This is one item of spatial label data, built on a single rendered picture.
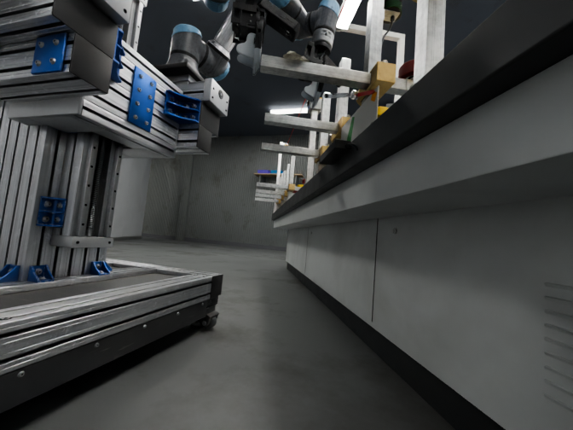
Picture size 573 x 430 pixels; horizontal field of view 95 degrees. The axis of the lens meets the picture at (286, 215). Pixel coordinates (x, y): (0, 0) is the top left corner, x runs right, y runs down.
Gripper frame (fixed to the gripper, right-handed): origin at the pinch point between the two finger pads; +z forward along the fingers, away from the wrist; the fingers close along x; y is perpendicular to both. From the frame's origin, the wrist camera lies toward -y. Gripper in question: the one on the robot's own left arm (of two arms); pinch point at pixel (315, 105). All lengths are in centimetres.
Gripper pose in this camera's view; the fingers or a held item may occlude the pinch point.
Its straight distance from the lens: 100.6
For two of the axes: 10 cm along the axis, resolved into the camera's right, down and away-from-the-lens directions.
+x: 2.1, 0.5, -9.8
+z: -2.0, 9.8, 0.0
